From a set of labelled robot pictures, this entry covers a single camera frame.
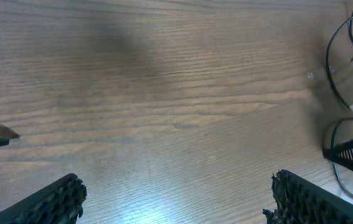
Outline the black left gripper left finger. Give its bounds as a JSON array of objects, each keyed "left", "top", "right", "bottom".
[{"left": 0, "top": 174, "right": 87, "bottom": 224}]

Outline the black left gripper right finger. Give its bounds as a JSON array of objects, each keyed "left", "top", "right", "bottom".
[{"left": 263, "top": 170, "right": 353, "bottom": 224}]

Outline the thin black cable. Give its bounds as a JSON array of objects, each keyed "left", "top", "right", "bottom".
[{"left": 322, "top": 0, "right": 353, "bottom": 203}]

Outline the clear tape piece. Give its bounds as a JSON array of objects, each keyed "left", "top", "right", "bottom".
[{"left": 306, "top": 67, "right": 337, "bottom": 80}]

